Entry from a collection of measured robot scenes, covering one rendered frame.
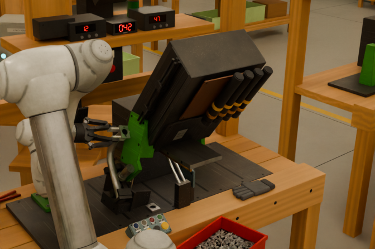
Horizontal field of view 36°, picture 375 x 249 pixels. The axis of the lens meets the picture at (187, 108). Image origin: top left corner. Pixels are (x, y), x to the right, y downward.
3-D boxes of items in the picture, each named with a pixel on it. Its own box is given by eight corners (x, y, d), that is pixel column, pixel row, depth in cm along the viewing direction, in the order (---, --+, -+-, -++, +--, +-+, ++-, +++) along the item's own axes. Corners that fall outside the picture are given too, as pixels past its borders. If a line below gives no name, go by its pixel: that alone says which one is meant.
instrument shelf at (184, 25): (214, 32, 265) (215, 23, 264) (24, 62, 215) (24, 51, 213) (182, 21, 284) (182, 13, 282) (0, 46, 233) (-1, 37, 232)
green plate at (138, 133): (151, 170, 234) (163, 121, 230) (134, 171, 229) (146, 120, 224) (136, 160, 243) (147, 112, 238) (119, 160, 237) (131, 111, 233)
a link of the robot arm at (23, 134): (49, 124, 220) (53, 157, 216) (9, 123, 210) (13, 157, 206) (62, 113, 213) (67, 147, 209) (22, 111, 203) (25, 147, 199)
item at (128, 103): (189, 167, 270) (191, 99, 257) (133, 185, 253) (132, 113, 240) (167, 153, 283) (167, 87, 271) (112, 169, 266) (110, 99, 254)
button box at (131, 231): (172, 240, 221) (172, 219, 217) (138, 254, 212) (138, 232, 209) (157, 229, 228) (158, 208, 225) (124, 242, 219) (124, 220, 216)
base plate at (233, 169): (273, 176, 268) (273, 172, 267) (49, 259, 206) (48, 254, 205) (215, 144, 299) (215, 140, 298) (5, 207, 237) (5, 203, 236)
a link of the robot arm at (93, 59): (92, 54, 177) (50, 61, 170) (113, 24, 163) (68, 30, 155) (106, 92, 174) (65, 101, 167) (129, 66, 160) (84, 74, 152)
